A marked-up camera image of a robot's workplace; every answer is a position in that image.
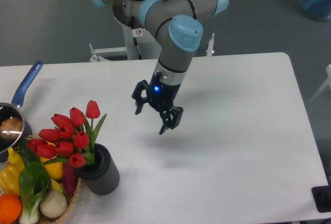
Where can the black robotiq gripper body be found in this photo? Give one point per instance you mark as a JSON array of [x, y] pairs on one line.
[[161, 95]]

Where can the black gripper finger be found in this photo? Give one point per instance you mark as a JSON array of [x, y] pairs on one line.
[[137, 95], [171, 118]]

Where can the red tulip bouquet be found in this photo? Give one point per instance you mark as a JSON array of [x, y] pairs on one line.
[[72, 139]]

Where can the dark grey ribbed vase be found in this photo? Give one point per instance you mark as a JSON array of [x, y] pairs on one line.
[[103, 177]]

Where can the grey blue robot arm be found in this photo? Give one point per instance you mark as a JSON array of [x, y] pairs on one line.
[[173, 72]]

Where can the purple eggplant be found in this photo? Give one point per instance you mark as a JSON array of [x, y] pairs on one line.
[[70, 179]]

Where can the yellow squash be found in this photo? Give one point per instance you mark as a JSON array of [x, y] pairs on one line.
[[55, 170]]

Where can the woven wicker basket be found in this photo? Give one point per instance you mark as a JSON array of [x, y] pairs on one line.
[[71, 200]]

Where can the yellow lemon piece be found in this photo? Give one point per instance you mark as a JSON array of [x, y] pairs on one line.
[[56, 186]]

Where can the dark green cucumber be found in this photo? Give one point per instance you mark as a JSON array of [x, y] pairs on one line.
[[27, 154]]

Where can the bread roll in pan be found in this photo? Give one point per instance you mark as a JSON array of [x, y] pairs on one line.
[[11, 128]]

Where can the green bok choy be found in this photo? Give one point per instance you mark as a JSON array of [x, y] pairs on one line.
[[34, 182]]

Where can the beige round potato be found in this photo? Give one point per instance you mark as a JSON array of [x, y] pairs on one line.
[[53, 204]]

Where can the yellow bell pepper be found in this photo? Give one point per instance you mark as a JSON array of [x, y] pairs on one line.
[[10, 180]]

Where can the black device at edge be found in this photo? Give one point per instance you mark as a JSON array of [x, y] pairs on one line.
[[321, 195]]

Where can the orange fruit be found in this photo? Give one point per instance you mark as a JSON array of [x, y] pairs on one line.
[[11, 208]]

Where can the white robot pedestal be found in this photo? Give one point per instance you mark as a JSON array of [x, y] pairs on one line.
[[134, 45]]

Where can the blue handled saucepan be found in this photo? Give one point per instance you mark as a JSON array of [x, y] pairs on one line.
[[13, 109]]

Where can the white frame at right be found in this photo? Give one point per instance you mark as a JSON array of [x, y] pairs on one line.
[[322, 87]]

